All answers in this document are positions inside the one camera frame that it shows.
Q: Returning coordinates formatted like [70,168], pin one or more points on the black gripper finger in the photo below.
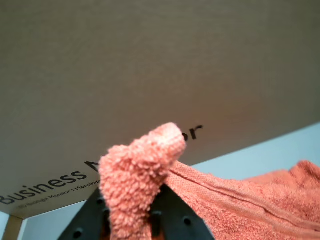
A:
[177,220]
[90,220]

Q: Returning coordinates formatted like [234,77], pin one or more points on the orange terry towel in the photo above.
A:
[130,175]

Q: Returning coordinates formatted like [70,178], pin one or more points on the grey table mat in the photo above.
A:
[262,155]

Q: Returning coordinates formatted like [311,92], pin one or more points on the brown Business Monitor cardboard box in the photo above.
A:
[125,62]

